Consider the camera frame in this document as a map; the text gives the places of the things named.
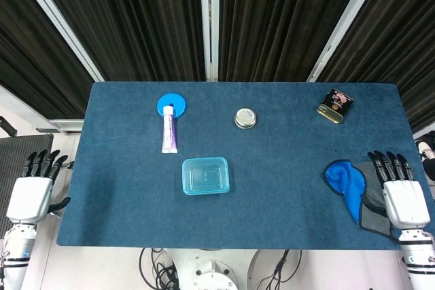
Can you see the blue round plastic disc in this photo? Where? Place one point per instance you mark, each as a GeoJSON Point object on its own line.
{"type": "Point", "coordinates": [176, 100]}

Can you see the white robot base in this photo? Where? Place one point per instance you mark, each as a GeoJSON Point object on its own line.
{"type": "Point", "coordinates": [210, 269]}

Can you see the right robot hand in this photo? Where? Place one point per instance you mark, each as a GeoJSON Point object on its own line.
{"type": "Point", "coordinates": [406, 203]}

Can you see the white frame post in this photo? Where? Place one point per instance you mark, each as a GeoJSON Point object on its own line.
{"type": "Point", "coordinates": [343, 32]}
{"type": "Point", "coordinates": [210, 21]}
{"type": "Point", "coordinates": [61, 25]}

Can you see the round metal tin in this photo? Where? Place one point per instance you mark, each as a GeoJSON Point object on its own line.
{"type": "Point", "coordinates": [245, 117]}

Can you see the black backpack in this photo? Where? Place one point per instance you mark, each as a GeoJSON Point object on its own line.
{"type": "Point", "coordinates": [426, 154]}

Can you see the rectangular black gold tin can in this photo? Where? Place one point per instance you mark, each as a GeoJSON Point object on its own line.
{"type": "Point", "coordinates": [334, 106]}

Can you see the clear blue plastic container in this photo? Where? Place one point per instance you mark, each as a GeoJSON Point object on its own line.
{"type": "Point", "coordinates": [205, 176]}

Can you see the white purple toothpaste tube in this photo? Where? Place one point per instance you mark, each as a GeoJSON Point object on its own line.
{"type": "Point", "coordinates": [169, 130]}

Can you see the blue fabric table cover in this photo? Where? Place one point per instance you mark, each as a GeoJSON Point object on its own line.
{"type": "Point", "coordinates": [272, 201]}

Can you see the blue and grey cloth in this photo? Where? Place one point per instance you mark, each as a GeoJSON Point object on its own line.
{"type": "Point", "coordinates": [346, 181]}

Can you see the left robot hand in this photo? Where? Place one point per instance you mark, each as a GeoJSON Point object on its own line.
{"type": "Point", "coordinates": [29, 198]}

